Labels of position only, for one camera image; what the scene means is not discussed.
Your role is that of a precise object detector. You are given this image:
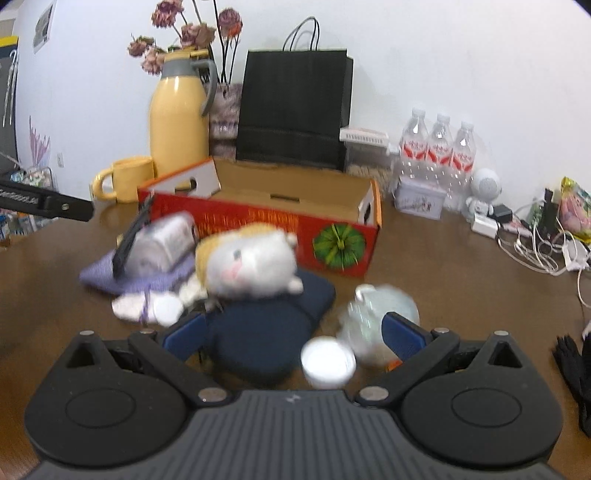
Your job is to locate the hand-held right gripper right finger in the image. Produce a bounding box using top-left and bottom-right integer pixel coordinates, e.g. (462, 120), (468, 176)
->
(353, 311), (519, 409)

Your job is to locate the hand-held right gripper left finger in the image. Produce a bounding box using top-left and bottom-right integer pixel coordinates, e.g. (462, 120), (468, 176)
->
(67, 312), (232, 408)

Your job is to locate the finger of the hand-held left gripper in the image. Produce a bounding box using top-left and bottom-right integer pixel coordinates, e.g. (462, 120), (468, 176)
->
(0, 178), (95, 223)

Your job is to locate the clear plastic bottle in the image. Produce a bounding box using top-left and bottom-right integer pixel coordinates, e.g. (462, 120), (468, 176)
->
(339, 284), (421, 370)

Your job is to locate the white fluffy cloth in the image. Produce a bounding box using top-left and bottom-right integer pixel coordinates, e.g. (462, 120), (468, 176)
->
(112, 292), (184, 325)

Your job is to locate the navy blue pouch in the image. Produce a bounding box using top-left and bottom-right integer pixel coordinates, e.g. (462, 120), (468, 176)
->
(202, 268), (337, 387)

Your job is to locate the black comb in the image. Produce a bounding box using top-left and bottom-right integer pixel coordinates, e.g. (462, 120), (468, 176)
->
(113, 196), (154, 280)

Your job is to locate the purple cloth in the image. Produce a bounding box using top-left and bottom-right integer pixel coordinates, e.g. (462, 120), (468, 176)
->
(78, 249), (197, 297)

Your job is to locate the white and tan plush toy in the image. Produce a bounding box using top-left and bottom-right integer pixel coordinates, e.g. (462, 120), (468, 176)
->
(178, 223), (305, 309)

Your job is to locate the clear plastic mask pack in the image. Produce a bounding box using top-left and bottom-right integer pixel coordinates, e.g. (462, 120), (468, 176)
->
(124, 212), (199, 277)

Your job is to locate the red cardboard box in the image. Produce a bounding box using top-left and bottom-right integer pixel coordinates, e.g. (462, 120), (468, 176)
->
(137, 157), (384, 278)

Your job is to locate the yellow mug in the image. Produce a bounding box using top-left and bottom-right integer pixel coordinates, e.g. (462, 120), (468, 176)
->
(91, 156), (155, 204)

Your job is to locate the floral tin box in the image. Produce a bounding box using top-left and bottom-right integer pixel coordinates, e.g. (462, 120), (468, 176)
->
(394, 175), (448, 221)

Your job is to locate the yellow thermos jug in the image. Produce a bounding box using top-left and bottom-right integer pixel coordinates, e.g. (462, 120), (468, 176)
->
(148, 50), (219, 178)

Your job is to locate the white robot speaker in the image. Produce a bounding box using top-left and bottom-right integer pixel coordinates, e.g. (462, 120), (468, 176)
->
(463, 168), (504, 221)

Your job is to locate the black glove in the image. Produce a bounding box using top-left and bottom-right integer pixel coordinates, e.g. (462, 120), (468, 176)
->
(551, 335), (591, 439)

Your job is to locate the clear seed container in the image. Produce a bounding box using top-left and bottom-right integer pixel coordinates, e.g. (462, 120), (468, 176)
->
(344, 141), (402, 179)

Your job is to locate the pink textured vase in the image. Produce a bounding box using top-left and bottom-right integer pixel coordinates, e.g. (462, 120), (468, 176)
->
(208, 83), (244, 160)

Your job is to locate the small green bottle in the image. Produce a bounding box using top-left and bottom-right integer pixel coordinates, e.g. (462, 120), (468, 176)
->
(536, 187), (560, 232)

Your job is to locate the white flat box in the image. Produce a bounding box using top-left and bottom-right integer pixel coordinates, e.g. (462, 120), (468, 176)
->
(339, 127), (391, 145)

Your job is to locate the dried rose bouquet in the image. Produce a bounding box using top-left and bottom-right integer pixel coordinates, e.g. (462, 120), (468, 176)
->
(127, 0), (244, 86)

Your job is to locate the pink and yellow snack packet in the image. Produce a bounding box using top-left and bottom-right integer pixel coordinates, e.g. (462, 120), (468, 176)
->
(560, 176), (591, 241)

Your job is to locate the black paper bag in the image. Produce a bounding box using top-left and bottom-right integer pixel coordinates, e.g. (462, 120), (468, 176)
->
(235, 17), (355, 172)

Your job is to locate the wire basket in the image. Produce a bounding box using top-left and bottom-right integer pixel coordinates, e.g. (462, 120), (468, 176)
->
(9, 165), (54, 191)

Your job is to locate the white cable tangle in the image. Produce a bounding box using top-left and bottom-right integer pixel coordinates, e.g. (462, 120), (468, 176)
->
(496, 220), (591, 308)

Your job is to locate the wall poster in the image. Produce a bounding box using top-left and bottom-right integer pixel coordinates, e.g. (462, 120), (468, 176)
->
(32, 1), (57, 54)

